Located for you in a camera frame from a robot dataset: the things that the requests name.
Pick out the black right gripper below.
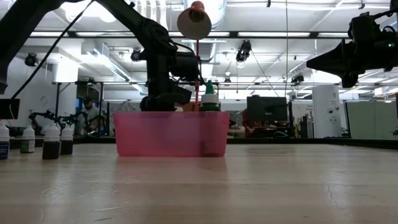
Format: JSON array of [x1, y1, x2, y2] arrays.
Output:
[[306, 37, 398, 88]]

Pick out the black metal table frame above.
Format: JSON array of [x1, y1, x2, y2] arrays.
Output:
[[0, 135, 398, 149]]

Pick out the green partition screen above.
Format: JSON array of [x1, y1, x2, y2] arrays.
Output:
[[346, 101, 387, 140]]

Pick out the small white-capped bottle blue label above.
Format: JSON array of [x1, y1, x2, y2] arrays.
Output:
[[0, 123, 10, 160]]

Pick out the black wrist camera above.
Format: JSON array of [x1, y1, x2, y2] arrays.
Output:
[[169, 51, 201, 82], [349, 11, 385, 41]]

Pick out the pink translucent plastic bin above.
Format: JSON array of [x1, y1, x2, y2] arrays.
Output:
[[113, 111, 230, 157]]

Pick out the large green bottle green cap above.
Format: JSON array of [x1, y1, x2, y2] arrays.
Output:
[[198, 80, 221, 156]]

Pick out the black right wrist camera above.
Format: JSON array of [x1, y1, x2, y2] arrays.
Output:
[[349, 11, 385, 41]]

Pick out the red desk lamp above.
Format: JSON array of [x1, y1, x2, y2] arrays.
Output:
[[177, 1, 213, 113]]

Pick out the black wall screen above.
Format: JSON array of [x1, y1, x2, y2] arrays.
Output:
[[0, 98, 21, 120]]

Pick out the small white-capped coloring bottle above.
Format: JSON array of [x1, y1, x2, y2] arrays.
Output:
[[60, 124, 74, 156], [42, 123, 61, 161]]

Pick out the black computer monitor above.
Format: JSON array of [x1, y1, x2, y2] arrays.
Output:
[[247, 96, 289, 122]]

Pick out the person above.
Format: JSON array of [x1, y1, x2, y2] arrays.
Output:
[[241, 107, 261, 138], [76, 97, 105, 136]]

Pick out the small white-capped bottle green label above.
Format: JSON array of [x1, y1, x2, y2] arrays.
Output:
[[21, 125, 35, 154]]

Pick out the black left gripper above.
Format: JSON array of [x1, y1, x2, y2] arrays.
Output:
[[139, 52, 191, 112]]

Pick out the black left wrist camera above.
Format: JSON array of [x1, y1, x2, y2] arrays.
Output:
[[169, 51, 201, 82]]

